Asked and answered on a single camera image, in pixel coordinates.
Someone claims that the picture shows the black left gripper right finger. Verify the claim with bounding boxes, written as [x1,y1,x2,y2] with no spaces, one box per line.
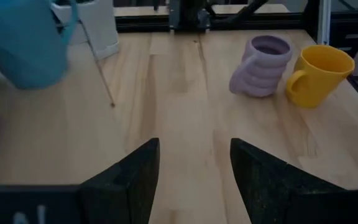
[229,138,347,224]

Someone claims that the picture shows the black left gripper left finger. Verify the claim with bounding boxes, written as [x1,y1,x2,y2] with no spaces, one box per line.
[79,138,162,224]

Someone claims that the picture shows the lilac spiral mug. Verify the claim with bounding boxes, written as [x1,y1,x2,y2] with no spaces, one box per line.
[228,34,293,98]

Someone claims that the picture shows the yellow mug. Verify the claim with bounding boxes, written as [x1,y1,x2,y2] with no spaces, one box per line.
[286,44,356,109]

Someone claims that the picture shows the light blue faceted mug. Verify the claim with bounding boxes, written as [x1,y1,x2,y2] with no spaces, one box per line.
[0,0,80,90]

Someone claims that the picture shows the wooden shelf black metal legs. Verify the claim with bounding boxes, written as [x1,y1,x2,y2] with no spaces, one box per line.
[54,18,116,108]

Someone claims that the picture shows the white hexagonal plant pot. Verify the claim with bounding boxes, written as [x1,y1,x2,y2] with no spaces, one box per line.
[50,0,120,60]

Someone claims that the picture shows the black aluminium table frame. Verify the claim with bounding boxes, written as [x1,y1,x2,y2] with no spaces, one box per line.
[113,0,358,114]

